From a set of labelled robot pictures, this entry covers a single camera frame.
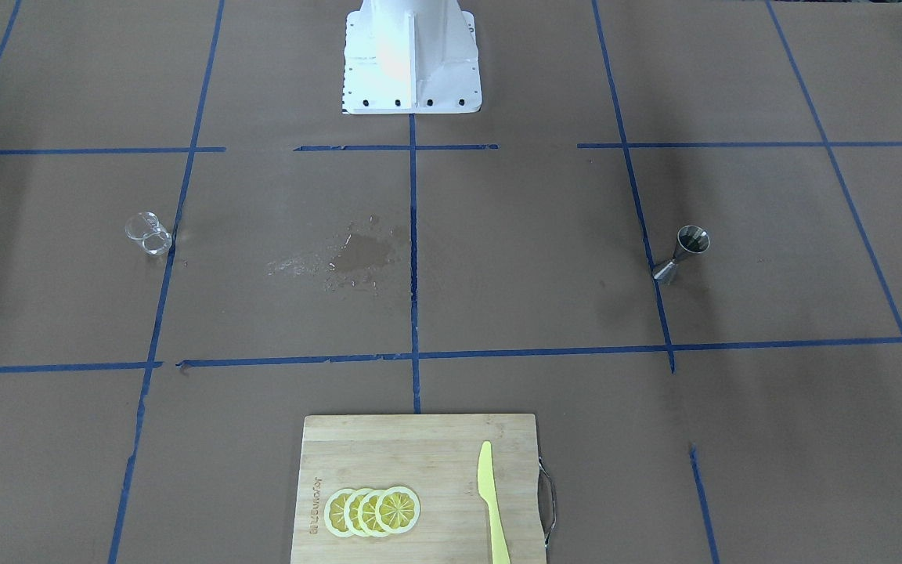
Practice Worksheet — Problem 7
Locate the steel double jigger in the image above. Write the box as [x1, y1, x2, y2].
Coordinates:
[651, 225, 711, 284]

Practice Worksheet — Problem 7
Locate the small clear glass beaker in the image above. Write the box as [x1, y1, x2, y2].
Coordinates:
[124, 211, 173, 256]

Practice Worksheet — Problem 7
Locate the bamboo cutting board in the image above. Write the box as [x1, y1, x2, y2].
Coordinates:
[290, 414, 547, 563]

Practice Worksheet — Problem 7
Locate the yellow plastic knife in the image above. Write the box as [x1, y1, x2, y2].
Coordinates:
[477, 440, 511, 563]

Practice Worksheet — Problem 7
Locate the lemon slice farthest from knife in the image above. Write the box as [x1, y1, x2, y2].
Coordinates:
[325, 488, 354, 538]

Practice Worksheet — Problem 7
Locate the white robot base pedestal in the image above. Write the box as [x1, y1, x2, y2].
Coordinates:
[341, 1, 483, 115]

